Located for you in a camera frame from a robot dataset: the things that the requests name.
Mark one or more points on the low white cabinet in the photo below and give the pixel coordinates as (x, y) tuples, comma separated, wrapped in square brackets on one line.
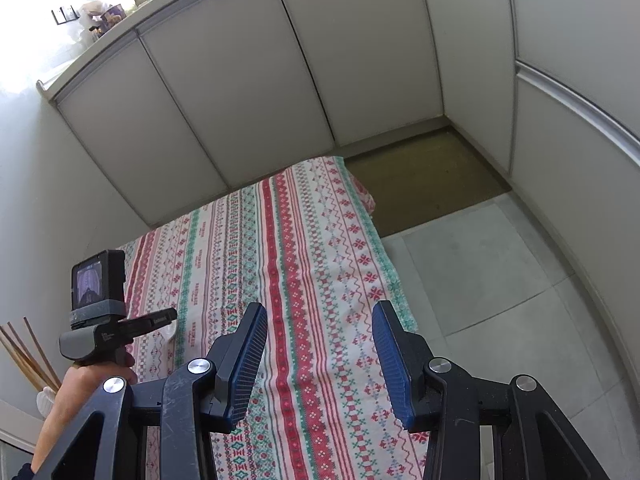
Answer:
[(225, 85)]

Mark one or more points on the person's left forearm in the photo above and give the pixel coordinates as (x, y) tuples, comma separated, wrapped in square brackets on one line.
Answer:
[(60, 425)]

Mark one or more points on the person's left hand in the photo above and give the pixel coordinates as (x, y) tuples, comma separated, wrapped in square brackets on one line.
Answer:
[(87, 380)]

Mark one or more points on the brown floor mat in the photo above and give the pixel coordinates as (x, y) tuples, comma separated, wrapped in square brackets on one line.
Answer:
[(430, 180)]

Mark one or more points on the black wall outlet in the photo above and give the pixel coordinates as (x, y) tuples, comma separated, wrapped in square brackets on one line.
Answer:
[(64, 14)]

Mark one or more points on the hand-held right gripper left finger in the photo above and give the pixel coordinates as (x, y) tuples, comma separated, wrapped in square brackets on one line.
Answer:
[(245, 360)]

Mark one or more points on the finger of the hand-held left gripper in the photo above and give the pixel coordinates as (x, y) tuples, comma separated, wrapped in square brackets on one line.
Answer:
[(150, 321)]

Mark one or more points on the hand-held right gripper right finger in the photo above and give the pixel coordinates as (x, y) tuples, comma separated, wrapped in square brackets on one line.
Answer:
[(392, 360)]

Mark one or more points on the clutter on cabinet counter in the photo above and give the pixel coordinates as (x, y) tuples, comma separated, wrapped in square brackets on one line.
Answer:
[(115, 12)]

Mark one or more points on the tall white cabinet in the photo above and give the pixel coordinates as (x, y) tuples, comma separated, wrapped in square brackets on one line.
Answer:
[(565, 110)]

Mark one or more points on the patterned red green tablecloth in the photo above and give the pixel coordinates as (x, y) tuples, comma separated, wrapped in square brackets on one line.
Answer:
[(300, 260)]

